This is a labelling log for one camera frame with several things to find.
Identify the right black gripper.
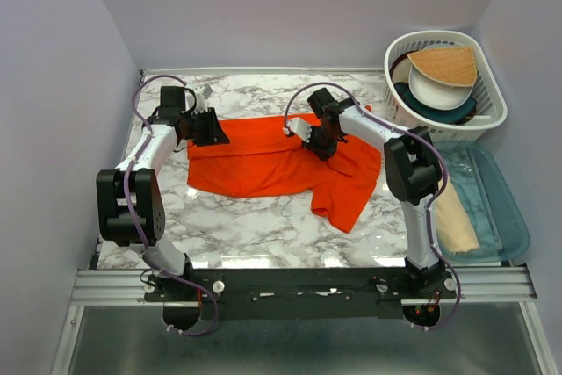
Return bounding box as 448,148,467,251
300,126,339,162

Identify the orange t shirt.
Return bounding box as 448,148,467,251
187,116,382,233

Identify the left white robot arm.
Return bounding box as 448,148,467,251
96,85,229,300

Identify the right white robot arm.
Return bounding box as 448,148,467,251
285,88,448,298

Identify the white plate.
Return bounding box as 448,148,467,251
408,67,472,111

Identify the teal bowl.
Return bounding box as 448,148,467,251
393,82,477,125

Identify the teal folded cloth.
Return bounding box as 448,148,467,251
450,173,503,263

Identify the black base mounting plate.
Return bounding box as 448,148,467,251
144,264,457,335

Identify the beige folded cloth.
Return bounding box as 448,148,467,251
435,181,479,254

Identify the white plastic basket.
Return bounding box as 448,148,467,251
383,30,508,141

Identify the teal plastic bin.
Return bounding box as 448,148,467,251
436,141,530,264

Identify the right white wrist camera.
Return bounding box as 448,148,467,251
284,118,313,145

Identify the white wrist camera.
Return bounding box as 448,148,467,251
192,84,213,114
284,118,313,145

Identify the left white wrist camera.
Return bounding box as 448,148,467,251
192,84,213,114

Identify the aluminium rail frame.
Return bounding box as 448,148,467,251
51,265,558,374

